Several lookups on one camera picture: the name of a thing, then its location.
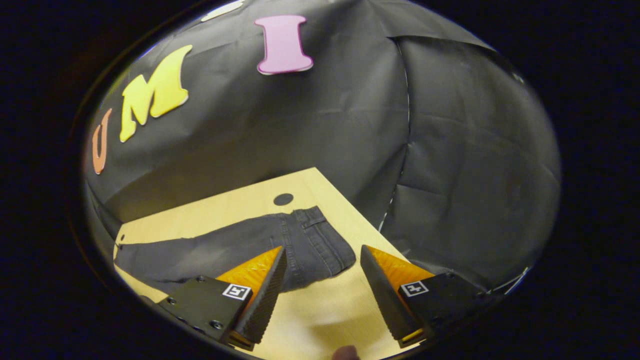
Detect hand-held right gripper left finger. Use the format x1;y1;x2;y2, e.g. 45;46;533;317
157;245;289;351

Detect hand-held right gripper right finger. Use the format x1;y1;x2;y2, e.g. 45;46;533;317
359;244;495;350

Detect black jeans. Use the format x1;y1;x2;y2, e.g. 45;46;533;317
114;205;357;296

